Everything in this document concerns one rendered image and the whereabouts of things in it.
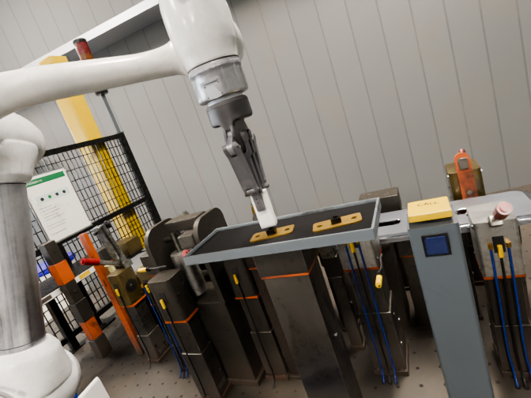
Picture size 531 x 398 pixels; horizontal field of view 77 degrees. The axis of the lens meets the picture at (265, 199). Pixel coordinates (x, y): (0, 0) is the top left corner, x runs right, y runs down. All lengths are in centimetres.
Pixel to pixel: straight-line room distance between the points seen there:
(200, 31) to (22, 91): 33
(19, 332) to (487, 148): 283
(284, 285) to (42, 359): 58
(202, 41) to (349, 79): 225
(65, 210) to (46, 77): 115
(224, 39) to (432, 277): 49
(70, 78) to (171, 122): 251
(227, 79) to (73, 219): 138
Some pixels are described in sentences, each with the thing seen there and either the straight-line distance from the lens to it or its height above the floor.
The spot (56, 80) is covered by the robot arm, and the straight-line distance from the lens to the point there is 72.
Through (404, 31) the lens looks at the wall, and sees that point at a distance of 279.
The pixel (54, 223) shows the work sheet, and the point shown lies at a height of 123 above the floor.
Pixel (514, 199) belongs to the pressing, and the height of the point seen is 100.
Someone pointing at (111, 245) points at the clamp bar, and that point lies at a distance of 120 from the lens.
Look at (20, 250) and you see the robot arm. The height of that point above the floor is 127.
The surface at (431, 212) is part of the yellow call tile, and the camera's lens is 55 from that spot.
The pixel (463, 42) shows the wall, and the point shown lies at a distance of 285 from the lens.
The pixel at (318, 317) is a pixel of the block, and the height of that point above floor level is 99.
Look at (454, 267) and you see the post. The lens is 58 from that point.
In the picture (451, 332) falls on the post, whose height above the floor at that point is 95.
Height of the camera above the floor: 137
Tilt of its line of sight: 13 degrees down
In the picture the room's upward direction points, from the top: 19 degrees counter-clockwise
